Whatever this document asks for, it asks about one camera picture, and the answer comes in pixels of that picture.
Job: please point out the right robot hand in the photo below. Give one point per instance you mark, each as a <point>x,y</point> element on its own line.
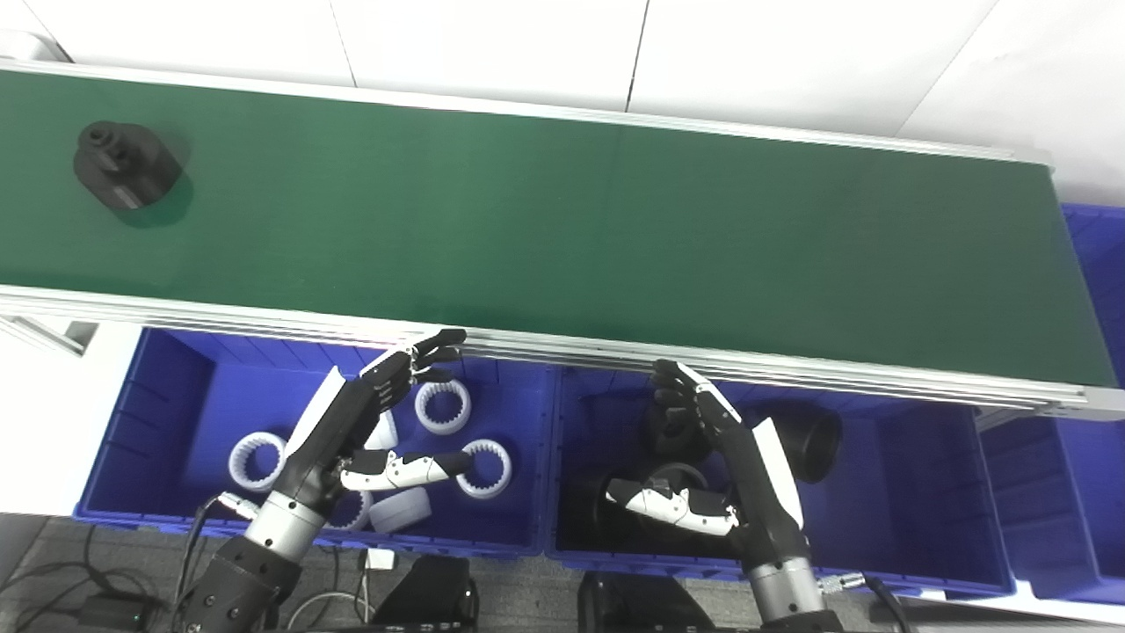
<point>756,492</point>

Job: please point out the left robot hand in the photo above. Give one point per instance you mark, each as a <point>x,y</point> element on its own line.
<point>338,422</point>

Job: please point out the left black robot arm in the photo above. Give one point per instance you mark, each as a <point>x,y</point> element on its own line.
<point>255,563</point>

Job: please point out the white plastic part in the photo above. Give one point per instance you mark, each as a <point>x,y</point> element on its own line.
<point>385,432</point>

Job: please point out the black cup-shaped part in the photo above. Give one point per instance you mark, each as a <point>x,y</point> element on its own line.
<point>804,444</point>

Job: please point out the green conveyor belt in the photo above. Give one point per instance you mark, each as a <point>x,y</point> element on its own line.
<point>562,229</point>
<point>791,365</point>

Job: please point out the blue bin with black parts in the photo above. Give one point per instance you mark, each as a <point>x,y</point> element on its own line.
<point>914,492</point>

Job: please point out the blue bin with white gears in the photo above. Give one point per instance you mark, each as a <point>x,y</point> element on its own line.
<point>176,422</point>

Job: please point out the aluminium conveyor support leg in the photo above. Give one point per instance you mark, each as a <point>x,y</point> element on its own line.
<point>53,336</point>

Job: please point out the empty blue bin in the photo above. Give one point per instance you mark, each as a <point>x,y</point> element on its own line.
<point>1081,492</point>

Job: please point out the black round flanged part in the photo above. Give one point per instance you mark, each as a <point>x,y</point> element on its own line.
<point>127,165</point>

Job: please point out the white plastic cylinder cap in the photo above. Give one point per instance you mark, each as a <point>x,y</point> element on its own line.
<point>400,510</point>

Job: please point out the black power adapter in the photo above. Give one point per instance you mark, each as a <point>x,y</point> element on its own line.
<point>112,612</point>

